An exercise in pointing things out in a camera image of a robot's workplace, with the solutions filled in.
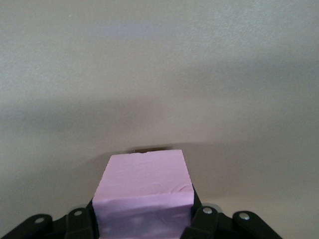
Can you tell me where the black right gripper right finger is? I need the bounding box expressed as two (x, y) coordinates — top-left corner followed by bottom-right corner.
(181, 189), (284, 239)

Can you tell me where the brown table cover sheet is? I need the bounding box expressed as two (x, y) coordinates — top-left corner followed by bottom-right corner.
(0, 0), (319, 239)

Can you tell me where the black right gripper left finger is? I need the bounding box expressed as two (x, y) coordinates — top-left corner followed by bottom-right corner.
(0, 200), (100, 239)

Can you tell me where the pink foam cube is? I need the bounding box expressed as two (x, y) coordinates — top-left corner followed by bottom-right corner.
(91, 149), (195, 239)

